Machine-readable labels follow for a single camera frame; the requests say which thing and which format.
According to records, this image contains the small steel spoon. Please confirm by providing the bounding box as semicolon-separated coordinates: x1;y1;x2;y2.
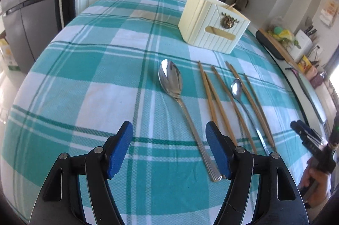
231;78;270;156

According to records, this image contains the large steel spoon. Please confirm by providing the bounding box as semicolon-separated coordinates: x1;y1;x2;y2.
158;59;222;182

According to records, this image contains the person's right hand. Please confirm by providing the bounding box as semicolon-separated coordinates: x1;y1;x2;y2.
298;157;333;208

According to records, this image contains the green cutting mat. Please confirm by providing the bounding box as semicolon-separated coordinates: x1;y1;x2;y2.
296;72;327;124

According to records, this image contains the purple soap dispenser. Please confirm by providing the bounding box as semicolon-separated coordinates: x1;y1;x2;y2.
310;71;326;89

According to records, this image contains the pink cup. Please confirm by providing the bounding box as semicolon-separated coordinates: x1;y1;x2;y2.
305;65;318;81

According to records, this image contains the yellow tin can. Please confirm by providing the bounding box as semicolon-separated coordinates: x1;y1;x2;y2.
298;55;312;74

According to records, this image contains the wooden cutting board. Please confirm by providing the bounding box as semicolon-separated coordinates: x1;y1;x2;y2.
259;28;304;74

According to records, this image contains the white knife block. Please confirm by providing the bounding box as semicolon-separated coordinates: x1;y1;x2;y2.
289;25;315;63

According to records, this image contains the cardboard box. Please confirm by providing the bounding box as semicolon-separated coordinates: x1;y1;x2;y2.
0;38;20;71

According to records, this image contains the teal plaid tablecloth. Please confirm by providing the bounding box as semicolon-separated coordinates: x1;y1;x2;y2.
1;0;308;224

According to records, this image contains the dark glass kettle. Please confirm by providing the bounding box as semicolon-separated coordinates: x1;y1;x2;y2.
234;0;249;11

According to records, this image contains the cream utensil holder box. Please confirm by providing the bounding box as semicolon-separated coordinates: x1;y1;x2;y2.
178;0;250;54

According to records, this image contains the grey refrigerator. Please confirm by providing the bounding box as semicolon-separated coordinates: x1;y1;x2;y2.
1;0;61;73

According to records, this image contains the hanging wall calendar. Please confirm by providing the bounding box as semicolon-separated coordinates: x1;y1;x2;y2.
320;0;338;27

